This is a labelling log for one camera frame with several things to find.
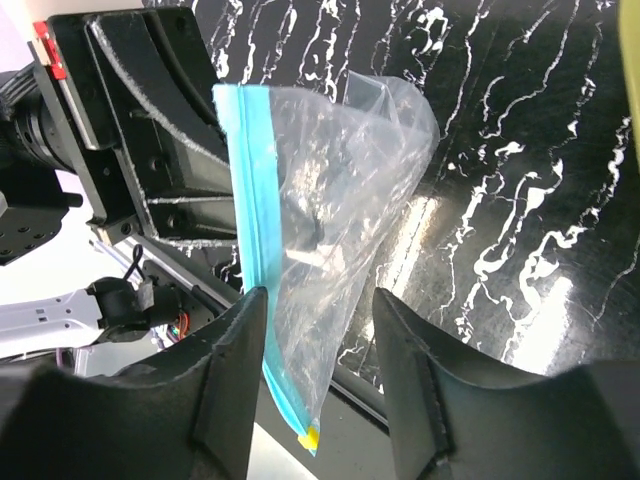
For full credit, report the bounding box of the olive green plastic bin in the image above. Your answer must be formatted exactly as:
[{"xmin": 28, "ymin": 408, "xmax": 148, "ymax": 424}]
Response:
[{"xmin": 618, "ymin": 0, "xmax": 640, "ymax": 141}]

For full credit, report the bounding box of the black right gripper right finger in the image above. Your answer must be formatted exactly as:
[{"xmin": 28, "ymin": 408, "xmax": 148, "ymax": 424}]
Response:
[{"xmin": 372, "ymin": 288, "xmax": 639, "ymax": 479}]

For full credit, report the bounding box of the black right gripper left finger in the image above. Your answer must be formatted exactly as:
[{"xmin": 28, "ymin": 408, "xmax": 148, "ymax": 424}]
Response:
[{"xmin": 1, "ymin": 287, "xmax": 268, "ymax": 479}]

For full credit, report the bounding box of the clear zip top bag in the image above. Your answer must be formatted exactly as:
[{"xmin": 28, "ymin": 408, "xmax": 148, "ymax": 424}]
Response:
[{"xmin": 212, "ymin": 72, "xmax": 439, "ymax": 453}]

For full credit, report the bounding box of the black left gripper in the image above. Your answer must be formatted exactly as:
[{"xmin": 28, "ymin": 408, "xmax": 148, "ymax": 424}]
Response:
[{"xmin": 34, "ymin": 7, "xmax": 237, "ymax": 247}]

